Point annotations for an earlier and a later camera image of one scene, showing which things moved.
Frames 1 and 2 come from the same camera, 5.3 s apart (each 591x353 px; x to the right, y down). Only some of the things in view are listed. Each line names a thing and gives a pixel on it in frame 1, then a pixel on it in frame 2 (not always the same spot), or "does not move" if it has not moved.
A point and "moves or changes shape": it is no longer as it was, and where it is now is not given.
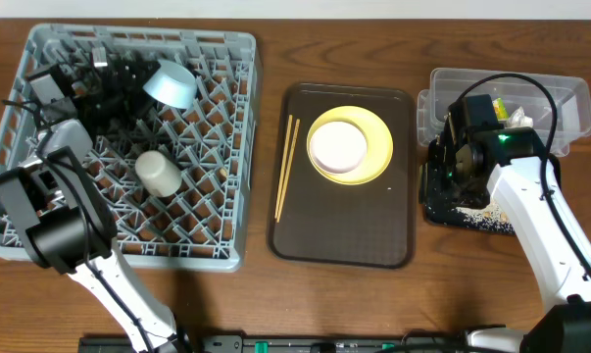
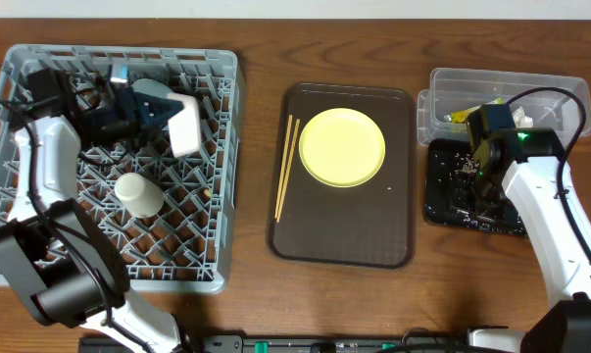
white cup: (160, 176) → (138, 196)
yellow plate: (378, 139) moves or changes shape
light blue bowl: (173, 84) moves or changes shape
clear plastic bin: (559, 106) does not move
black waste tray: (440, 209) does not move
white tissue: (517, 119) does not move
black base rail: (278, 343) does not move
